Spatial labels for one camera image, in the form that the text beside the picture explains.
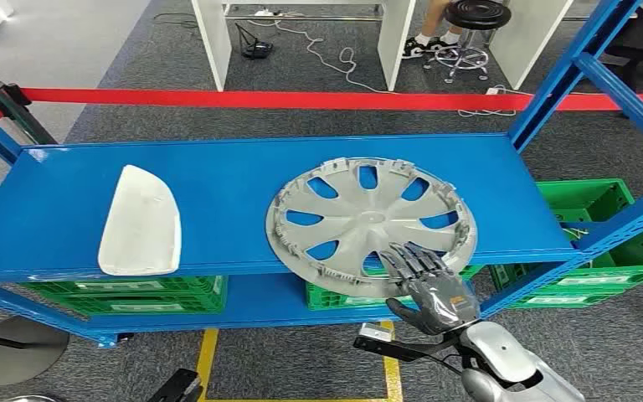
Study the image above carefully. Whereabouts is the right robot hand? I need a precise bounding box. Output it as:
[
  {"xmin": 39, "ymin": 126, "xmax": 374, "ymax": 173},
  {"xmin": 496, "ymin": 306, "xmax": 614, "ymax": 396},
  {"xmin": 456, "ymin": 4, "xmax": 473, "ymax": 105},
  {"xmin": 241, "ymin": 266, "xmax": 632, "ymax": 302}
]
[{"xmin": 378, "ymin": 241, "xmax": 482, "ymax": 337}]

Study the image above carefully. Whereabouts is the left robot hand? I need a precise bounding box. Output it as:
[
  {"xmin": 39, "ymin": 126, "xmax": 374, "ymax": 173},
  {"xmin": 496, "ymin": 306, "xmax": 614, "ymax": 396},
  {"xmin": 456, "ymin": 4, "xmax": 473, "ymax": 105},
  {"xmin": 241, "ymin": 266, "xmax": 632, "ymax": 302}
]
[{"xmin": 148, "ymin": 368, "xmax": 204, "ymax": 402}]

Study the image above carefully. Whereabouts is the grey plastic wheel hubcap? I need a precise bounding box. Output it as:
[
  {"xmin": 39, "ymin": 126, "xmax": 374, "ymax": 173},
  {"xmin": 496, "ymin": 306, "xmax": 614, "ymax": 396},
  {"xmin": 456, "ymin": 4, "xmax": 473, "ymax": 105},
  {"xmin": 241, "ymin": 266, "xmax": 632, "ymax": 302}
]
[{"xmin": 265, "ymin": 157, "xmax": 479, "ymax": 300}]

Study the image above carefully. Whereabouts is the white plastic cover part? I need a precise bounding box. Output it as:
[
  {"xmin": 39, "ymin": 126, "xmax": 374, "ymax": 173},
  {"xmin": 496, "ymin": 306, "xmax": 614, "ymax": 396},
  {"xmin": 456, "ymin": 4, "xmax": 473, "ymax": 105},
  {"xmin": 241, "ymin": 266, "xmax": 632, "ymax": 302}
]
[{"xmin": 97, "ymin": 163, "xmax": 183, "ymax": 277}]

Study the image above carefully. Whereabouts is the blue metal shelf rack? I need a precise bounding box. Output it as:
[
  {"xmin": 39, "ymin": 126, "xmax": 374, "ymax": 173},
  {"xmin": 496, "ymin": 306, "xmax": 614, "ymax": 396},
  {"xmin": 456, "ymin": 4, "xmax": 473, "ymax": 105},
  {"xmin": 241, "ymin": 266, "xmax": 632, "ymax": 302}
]
[{"xmin": 0, "ymin": 0, "xmax": 643, "ymax": 349}]

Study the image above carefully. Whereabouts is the green plastic crate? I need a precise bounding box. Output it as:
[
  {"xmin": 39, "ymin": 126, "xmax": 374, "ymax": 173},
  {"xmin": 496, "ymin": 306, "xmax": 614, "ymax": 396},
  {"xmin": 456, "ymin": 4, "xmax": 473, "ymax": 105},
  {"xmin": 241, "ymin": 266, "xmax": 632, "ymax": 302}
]
[
  {"xmin": 306, "ymin": 265, "xmax": 486, "ymax": 312},
  {"xmin": 487, "ymin": 178, "xmax": 643, "ymax": 293},
  {"xmin": 49, "ymin": 294, "xmax": 227, "ymax": 318},
  {"xmin": 18, "ymin": 276, "xmax": 229, "ymax": 299},
  {"xmin": 507, "ymin": 288, "xmax": 636, "ymax": 310}
]

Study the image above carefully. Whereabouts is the white desk side panel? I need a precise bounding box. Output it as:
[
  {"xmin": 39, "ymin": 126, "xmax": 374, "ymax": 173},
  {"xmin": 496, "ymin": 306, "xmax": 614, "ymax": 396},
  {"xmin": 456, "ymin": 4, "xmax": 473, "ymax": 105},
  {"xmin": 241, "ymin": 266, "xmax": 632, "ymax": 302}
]
[{"xmin": 487, "ymin": 0, "xmax": 575, "ymax": 91}]

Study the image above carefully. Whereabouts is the person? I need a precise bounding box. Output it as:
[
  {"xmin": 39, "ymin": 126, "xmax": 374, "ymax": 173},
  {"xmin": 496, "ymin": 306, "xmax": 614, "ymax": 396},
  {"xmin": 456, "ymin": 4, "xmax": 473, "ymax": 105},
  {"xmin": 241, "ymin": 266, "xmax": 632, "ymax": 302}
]
[{"xmin": 401, "ymin": 0, "xmax": 467, "ymax": 59}]

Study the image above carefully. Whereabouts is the black round stool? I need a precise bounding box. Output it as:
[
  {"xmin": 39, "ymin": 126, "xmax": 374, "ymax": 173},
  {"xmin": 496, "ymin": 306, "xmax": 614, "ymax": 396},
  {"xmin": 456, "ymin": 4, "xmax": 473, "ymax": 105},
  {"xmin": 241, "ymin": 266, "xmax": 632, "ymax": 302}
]
[{"xmin": 424, "ymin": 0, "xmax": 513, "ymax": 85}]

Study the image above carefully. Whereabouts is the small black router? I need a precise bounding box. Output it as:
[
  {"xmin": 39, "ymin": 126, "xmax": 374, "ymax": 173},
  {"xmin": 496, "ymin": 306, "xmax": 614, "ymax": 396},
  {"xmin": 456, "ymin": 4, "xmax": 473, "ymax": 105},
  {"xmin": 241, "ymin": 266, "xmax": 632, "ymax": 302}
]
[{"xmin": 235, "ymin": 22, "xmax": 275, "ymax": 60}]

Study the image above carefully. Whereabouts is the white desk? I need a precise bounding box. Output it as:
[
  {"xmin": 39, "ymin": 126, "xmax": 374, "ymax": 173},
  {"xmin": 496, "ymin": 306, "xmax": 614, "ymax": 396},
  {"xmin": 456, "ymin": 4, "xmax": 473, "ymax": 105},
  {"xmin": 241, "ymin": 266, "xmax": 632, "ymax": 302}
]
[{"xmin": 191, "ymin": 0, "xmax": 418, "ymax": 93}]

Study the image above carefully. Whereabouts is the white floor cable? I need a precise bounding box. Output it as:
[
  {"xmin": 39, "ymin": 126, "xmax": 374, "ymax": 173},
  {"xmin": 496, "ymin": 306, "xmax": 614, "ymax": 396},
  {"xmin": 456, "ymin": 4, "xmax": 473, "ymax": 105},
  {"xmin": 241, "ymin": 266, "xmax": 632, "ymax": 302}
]
[
  {"xmin": 457, "ymin": 85, "xmax": 533, "ymax": 119},
  {"xmin": 246, "ymin": 19, "xmax": 394, "ymax": 95}
]

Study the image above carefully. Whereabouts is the black stanchion post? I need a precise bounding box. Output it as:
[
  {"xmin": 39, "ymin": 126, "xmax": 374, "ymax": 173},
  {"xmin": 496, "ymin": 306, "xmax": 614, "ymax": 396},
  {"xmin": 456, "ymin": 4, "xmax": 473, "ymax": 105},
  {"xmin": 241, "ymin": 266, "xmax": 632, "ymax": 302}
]
[{"xmin": 0, "ymin": 80, "xmax": 59, "ymax": 147}]

